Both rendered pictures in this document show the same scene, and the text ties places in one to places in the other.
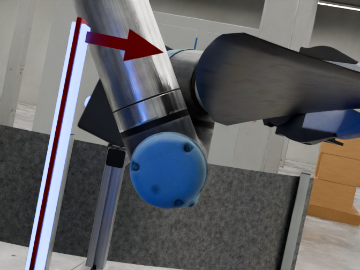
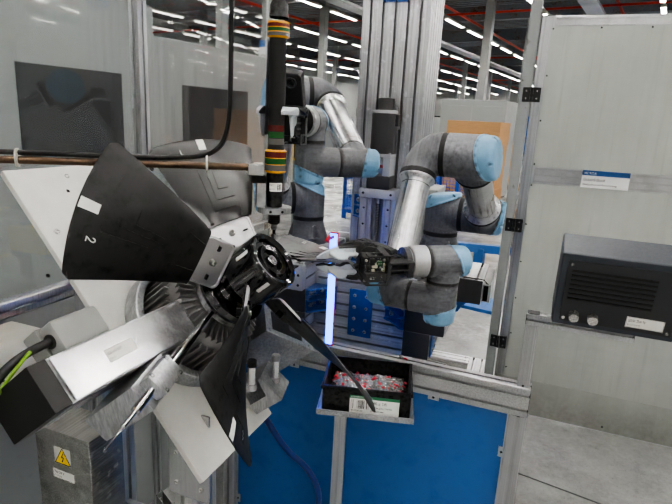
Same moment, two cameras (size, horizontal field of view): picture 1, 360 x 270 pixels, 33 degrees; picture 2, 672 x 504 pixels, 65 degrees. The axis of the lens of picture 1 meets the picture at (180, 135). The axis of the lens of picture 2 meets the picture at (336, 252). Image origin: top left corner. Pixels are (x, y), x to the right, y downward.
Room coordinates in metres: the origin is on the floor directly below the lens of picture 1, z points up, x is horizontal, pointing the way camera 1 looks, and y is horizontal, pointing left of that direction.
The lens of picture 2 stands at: (0.94, -1.23, 1.49)
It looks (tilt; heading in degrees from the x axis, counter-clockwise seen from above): 14 degrees down; 110
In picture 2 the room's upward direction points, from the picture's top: 3 degrees clockwise
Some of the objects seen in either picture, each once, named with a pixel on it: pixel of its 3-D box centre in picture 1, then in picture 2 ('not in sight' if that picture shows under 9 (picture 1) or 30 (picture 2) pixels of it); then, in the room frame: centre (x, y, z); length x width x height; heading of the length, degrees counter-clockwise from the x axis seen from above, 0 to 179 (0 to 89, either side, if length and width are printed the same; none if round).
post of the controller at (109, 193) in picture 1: (106, 207); (528, 349); (0.97, 0.09, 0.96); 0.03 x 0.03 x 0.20; 89
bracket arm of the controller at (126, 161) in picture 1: (124, 152); (578, 325); (1.08, 0.09, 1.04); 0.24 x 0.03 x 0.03; 179
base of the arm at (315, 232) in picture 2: not in sight; (307, 227); (0.16, 0.56, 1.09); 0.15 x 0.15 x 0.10
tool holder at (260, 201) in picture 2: not in sight; (270, 188); (0.43, -0.27, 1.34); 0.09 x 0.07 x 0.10; 34
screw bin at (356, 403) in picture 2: not in sight; (368, 386); (0.61, -0.07, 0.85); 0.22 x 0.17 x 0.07; 14
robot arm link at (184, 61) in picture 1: (192, 83); (445, 262); (0.76, 0.00, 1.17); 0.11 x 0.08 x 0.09; 36
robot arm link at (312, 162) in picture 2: not in sight; (315, 162); (0.41, 0.02, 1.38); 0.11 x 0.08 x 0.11; 36
